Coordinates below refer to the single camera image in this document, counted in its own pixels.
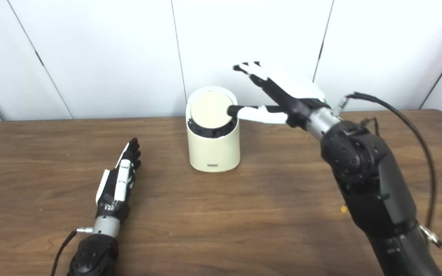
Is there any black bin liner bag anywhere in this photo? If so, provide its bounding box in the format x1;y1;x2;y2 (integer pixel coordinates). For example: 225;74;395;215
188;117;238;138

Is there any white and black left hand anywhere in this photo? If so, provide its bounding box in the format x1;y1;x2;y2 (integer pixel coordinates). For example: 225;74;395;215
96;138;142;225

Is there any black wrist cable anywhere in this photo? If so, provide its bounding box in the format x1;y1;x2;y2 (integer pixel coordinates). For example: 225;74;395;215
50;227;94;276
336;92;442;248

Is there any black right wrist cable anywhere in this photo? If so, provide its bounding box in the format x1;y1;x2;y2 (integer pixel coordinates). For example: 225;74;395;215
336;92;442;248

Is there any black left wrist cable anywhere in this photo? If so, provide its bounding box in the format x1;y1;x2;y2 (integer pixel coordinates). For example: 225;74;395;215
50;227;94;276

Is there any white and black right hand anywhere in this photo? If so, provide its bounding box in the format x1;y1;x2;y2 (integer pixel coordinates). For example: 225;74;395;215
227;61;331;129

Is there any cream-colored lidded bin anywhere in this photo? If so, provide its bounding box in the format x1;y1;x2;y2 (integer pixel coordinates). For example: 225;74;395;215
186;86;241;173

